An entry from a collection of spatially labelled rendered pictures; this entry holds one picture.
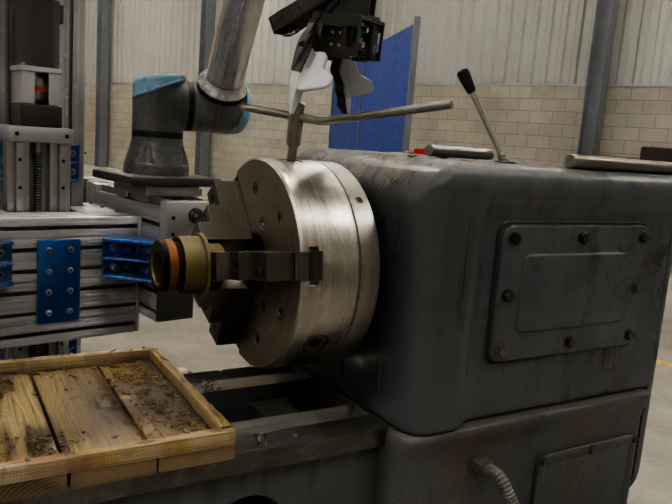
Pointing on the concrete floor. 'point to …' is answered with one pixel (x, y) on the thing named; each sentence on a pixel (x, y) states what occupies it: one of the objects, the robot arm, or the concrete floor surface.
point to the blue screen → (382, 98)
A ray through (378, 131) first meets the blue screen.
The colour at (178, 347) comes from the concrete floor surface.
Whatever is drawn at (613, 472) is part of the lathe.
